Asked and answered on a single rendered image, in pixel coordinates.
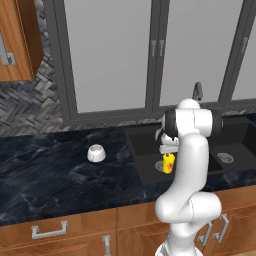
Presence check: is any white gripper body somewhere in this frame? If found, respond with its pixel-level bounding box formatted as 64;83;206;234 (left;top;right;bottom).
158;139;180;155

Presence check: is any black double basin sink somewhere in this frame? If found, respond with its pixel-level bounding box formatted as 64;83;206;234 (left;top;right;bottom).
125;114;256;186

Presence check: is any white mug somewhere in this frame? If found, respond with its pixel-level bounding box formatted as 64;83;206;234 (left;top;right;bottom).
86;143;107;163

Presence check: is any wooden panel below sink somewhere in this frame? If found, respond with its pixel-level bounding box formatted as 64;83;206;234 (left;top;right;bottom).
116;185;256;230

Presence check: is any yellow bottle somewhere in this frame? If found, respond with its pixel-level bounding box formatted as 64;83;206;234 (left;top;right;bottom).
162;152;176;175

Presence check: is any dark grey tap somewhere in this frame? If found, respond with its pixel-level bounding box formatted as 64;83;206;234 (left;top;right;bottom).
192;81;205;102

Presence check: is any wooden base cupboard door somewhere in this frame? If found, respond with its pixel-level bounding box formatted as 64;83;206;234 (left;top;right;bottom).
116;222;172;256
201;205;256;256
0;238;118;256

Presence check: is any grey framed window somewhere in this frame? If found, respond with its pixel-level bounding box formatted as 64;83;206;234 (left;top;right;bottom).
42;0;256;126

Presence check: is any wooden drawer front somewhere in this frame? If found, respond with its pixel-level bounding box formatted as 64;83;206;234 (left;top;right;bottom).
0;207;118;248

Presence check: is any silver cupboard door handle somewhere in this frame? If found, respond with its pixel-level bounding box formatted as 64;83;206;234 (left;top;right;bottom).
102;234;112;256
196;221;215;248
212;213;231;242

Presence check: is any silver drawer handle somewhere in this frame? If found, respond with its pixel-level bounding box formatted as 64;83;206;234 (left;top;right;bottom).
30;220;69;240

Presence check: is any silver wall cupboard handle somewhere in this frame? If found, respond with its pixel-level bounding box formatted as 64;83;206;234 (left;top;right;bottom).
0;30;17;67

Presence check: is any wooden wall cupboard door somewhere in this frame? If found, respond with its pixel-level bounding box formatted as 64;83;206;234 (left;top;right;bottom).
0;0;45;83

